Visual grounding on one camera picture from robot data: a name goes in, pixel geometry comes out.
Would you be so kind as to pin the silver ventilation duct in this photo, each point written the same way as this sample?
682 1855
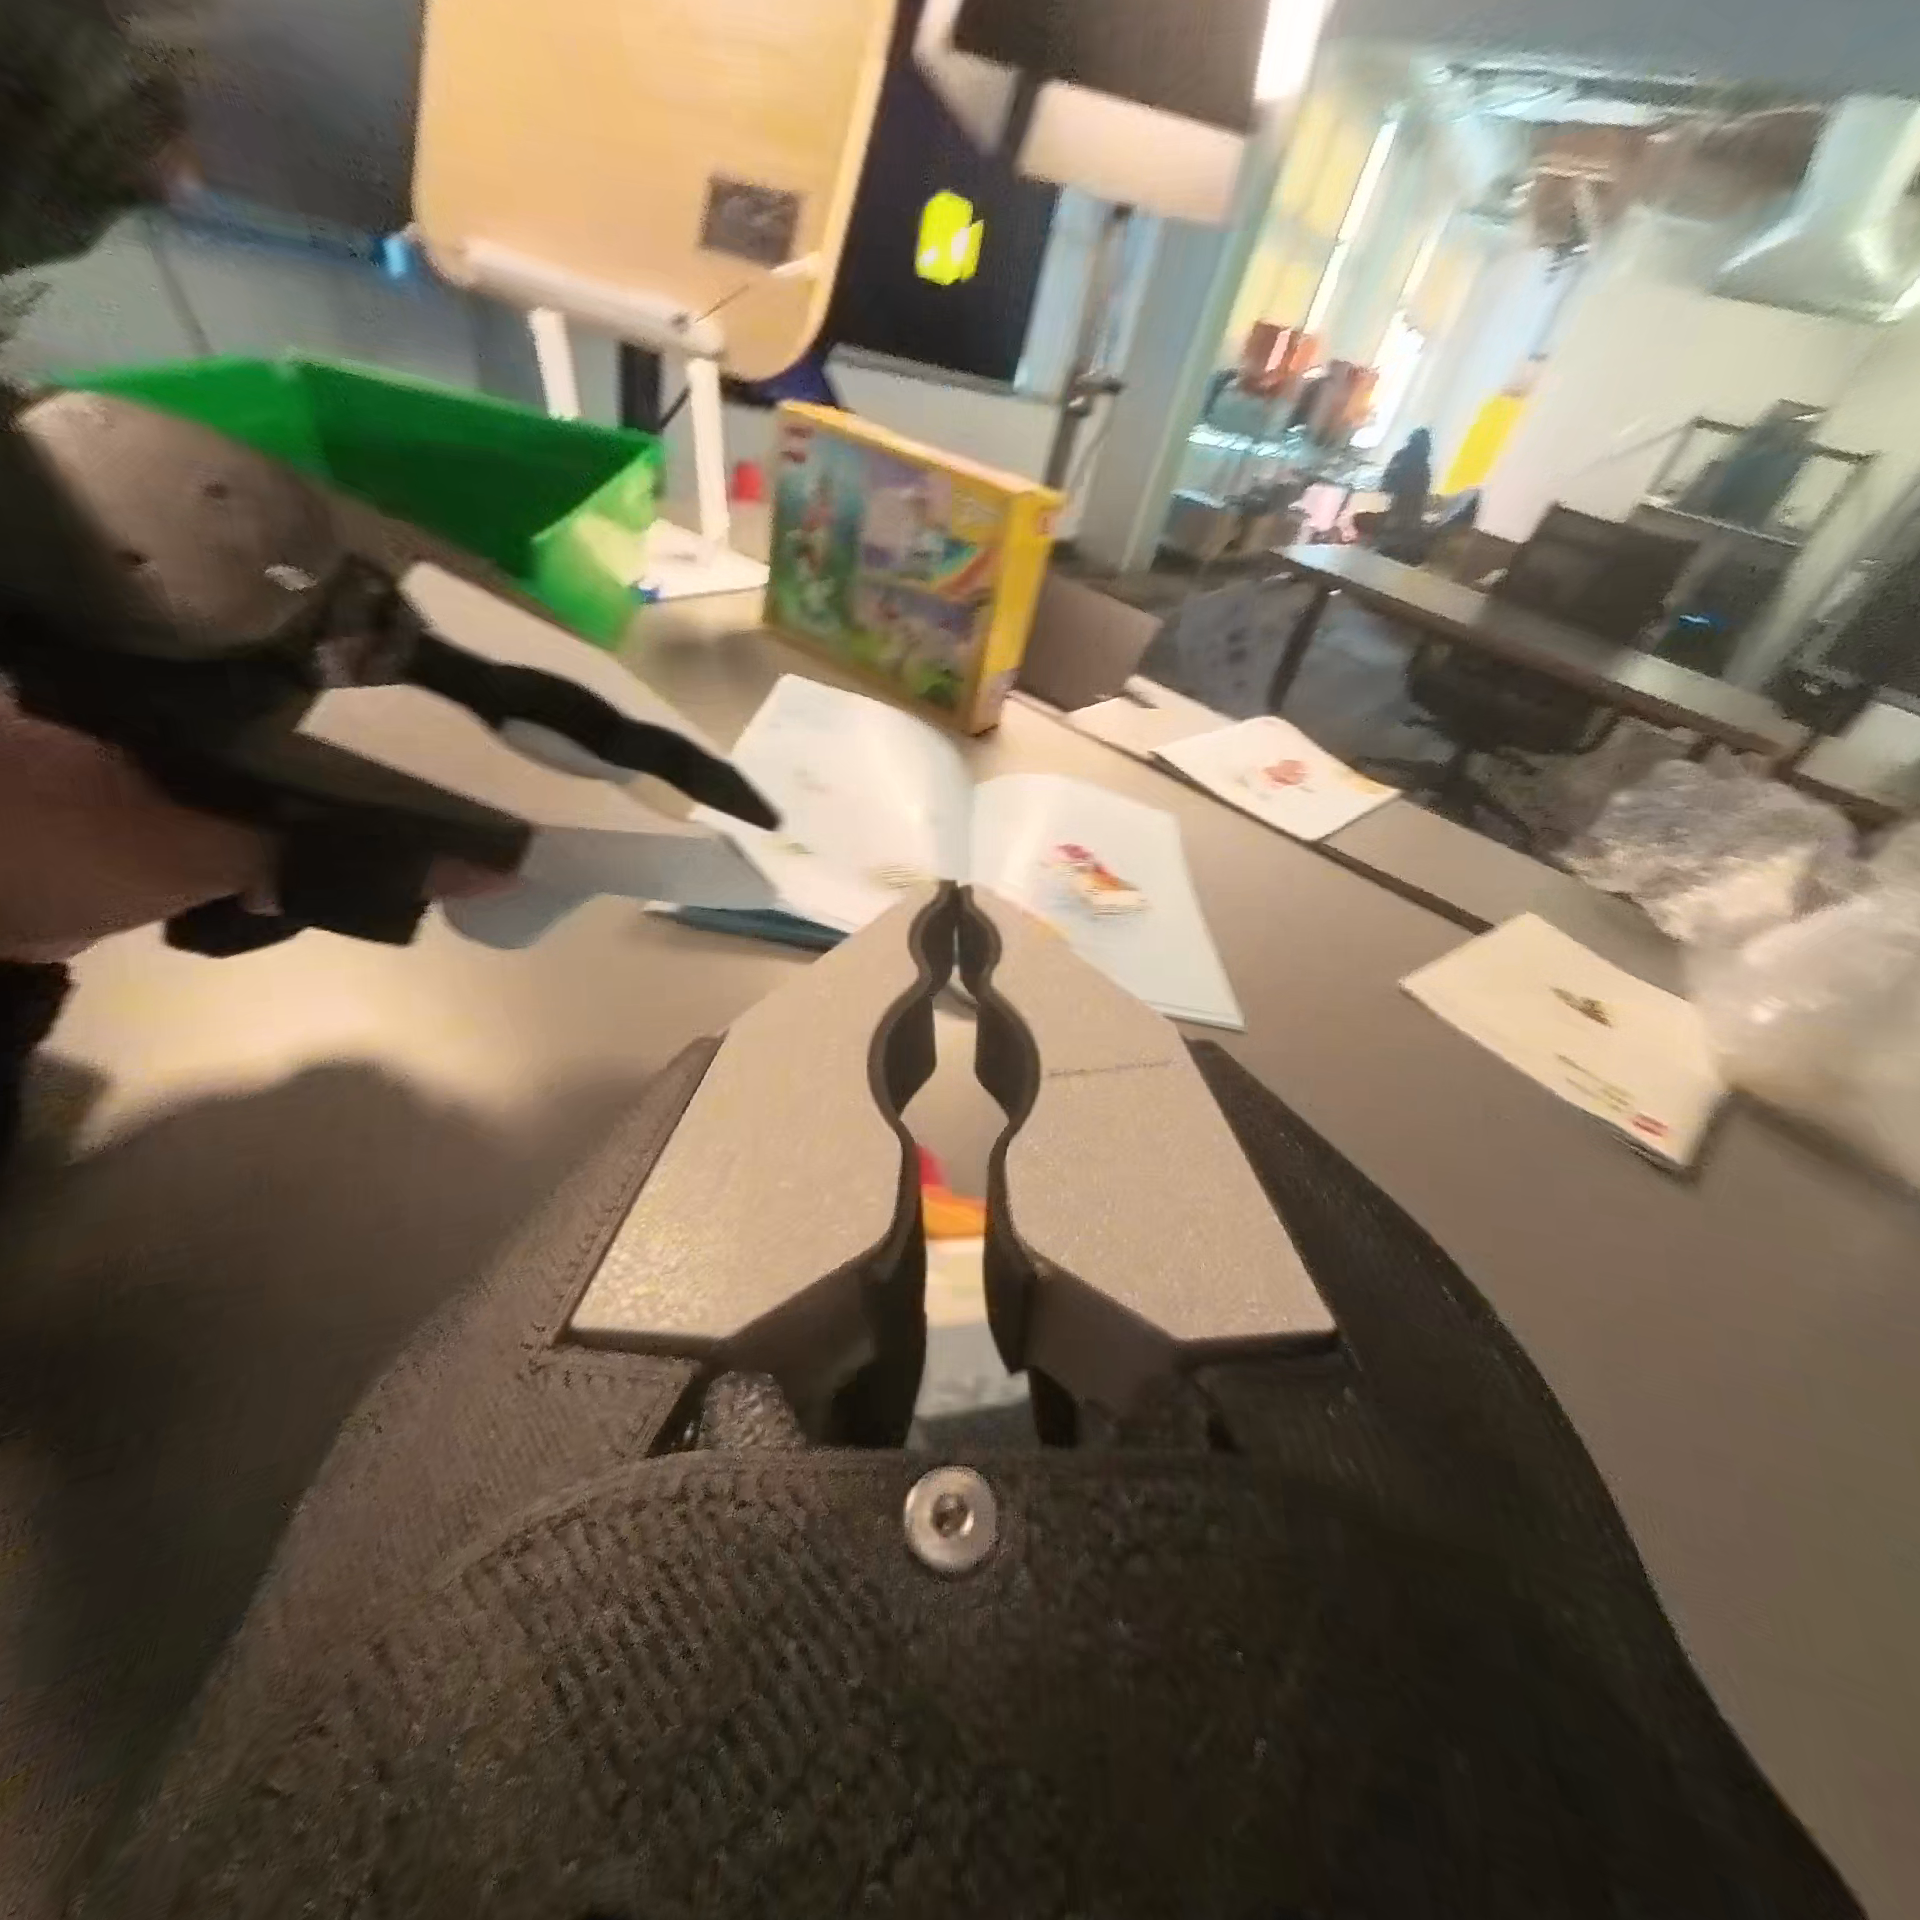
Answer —
1829 210

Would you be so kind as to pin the rainbow lego build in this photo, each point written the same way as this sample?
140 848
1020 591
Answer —
1099 880

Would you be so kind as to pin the white booklet red picture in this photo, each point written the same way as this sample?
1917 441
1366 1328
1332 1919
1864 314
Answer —
1276 780

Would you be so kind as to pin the small red cup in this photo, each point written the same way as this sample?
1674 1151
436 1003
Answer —
744 483

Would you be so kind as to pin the black office chair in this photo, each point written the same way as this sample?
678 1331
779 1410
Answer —
1500 705

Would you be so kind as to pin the open light blue instruction booklet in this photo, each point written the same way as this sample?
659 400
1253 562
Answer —
901 809

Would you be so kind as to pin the clear plastic bags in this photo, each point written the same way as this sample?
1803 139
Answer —
1800 960

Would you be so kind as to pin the dark panel yellow logo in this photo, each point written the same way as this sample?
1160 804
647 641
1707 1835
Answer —
962 240

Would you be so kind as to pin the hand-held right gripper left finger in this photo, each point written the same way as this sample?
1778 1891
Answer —
751 1185

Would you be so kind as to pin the yellow lego set box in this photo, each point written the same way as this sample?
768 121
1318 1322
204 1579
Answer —
901 570

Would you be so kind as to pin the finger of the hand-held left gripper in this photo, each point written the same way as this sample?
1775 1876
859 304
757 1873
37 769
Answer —
645 868
570 674

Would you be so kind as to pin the light wooden folded table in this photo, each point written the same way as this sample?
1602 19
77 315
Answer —
629 135

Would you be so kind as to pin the black studio light stand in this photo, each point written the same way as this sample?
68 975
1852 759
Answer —
1142 90

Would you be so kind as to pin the green plastic bin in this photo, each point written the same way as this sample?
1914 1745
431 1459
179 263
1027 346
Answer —
451 451

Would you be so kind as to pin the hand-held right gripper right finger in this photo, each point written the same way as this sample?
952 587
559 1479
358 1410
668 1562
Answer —
1172 1200

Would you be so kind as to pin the grey cardboard box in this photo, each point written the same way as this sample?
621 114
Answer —
1088 645

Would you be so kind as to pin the long dark table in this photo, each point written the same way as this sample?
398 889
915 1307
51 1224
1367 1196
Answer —
1575 628

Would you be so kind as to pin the lego unicorn head build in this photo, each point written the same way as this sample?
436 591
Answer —
944 1185

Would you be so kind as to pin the person's left hand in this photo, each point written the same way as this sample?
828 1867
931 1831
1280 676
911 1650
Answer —
107 839

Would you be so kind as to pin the white instruction booklet red logo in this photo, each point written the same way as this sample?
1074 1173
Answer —
1575 1035

